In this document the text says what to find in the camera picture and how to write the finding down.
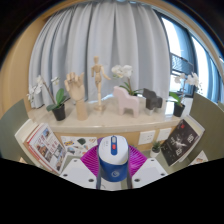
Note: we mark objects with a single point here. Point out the black book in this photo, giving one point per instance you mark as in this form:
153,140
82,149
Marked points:
180,142

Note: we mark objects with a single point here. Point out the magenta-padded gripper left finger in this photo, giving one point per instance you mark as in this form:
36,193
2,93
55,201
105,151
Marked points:
76,171

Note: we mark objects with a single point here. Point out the white wall outlet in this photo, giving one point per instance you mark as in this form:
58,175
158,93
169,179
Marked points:
164,134
146,137

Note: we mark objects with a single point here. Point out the white sticker picture card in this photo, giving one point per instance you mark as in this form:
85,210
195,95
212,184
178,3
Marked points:
75,145

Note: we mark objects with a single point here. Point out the wooden mannequin figure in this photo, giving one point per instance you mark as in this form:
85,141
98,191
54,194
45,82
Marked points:
97,75

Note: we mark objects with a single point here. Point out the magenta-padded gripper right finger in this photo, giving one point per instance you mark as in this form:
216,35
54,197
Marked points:
150,170

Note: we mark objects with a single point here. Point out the white orchid in black pot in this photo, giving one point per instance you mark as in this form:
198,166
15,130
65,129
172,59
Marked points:
59,112
179,110
121,70

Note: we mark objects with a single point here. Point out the window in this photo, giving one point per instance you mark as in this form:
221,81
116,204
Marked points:
176,43

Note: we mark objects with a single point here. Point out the pink horse figurine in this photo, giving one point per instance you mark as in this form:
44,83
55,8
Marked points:
126,101

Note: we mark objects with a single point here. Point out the wooden hand model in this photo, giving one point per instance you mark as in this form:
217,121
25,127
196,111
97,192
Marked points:
78,93

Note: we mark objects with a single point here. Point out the small plant in white pot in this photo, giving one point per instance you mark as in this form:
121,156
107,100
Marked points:
154,152

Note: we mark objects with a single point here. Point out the blue and white computer mouse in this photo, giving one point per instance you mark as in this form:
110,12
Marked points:
113,166

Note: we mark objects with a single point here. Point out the grey curtain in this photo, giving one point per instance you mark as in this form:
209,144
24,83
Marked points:
100,36

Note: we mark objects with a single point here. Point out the red-edged picture magazine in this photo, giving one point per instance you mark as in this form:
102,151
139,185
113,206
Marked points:
46,148

